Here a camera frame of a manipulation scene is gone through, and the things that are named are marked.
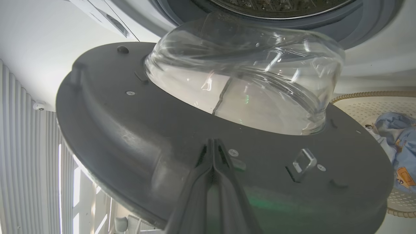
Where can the white pleated curtain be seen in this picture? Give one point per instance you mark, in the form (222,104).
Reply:
(29,162)

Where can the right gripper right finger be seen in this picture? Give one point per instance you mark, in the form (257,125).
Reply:
(235,201)

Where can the white dome security camera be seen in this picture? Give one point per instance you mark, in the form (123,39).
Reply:
(39,106)

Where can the blue cartoon print garment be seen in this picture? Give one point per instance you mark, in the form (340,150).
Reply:
(403,136)

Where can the cream perforated laundry basket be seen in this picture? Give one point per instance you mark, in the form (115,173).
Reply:
(360,107)

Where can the white front-load washing machine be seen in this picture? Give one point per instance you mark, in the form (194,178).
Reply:
(373,65)

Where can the round glass washing machine door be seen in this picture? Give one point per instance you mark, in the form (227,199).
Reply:
(130,130)

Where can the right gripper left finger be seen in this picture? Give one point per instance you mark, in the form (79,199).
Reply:
(191,201)

